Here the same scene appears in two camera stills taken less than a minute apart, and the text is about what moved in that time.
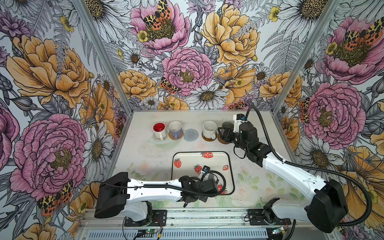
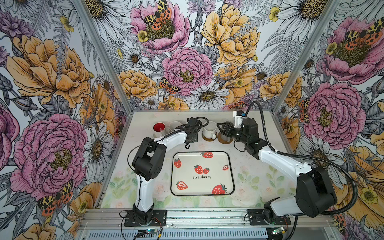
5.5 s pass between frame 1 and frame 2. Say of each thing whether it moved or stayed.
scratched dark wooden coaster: stayed
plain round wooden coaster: stayed
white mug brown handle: stayed
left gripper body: moved
